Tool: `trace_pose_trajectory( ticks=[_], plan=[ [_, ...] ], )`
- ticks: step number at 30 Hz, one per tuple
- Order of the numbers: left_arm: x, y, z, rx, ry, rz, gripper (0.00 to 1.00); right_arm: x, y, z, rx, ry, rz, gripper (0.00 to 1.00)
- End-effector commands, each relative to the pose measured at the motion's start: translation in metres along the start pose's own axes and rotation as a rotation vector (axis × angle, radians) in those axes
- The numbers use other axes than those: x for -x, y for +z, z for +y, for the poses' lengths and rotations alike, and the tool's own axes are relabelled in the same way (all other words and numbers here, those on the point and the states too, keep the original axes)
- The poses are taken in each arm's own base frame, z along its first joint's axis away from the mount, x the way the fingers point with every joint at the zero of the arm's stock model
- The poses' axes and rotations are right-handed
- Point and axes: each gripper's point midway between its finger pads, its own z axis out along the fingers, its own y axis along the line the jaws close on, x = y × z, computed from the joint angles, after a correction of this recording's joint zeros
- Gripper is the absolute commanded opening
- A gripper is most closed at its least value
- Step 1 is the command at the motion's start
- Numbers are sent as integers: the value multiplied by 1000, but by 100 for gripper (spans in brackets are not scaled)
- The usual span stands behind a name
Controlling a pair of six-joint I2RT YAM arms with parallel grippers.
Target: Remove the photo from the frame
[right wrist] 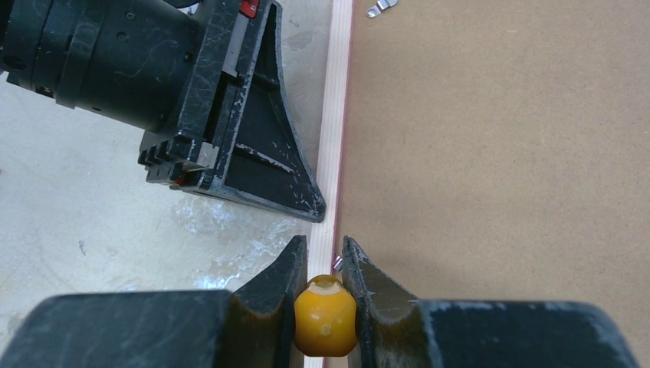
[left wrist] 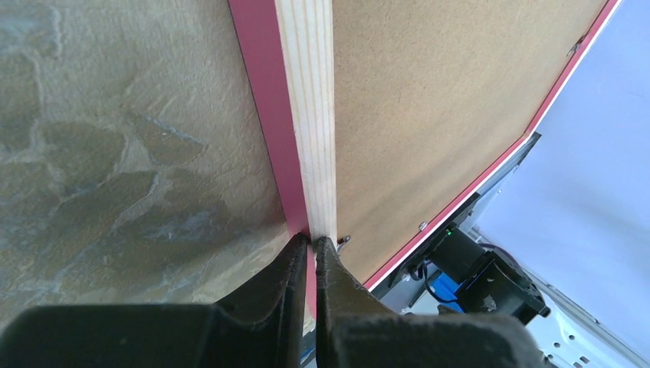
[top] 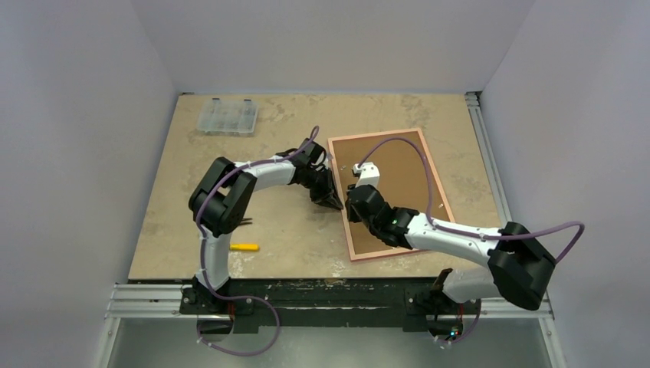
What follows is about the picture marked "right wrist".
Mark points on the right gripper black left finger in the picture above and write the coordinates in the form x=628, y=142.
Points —
x=250, y=327

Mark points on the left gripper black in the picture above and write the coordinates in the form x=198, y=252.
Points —
x=214, y=115

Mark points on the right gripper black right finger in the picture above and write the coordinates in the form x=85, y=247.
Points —
x=397, y=329

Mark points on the yellow screwdriver small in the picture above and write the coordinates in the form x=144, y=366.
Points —
x=325, y=318

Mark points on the pink photo frame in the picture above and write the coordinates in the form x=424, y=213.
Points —
x=500, y=150

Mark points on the metal frame retaining clip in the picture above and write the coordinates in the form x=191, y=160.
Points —
x=379, y=7

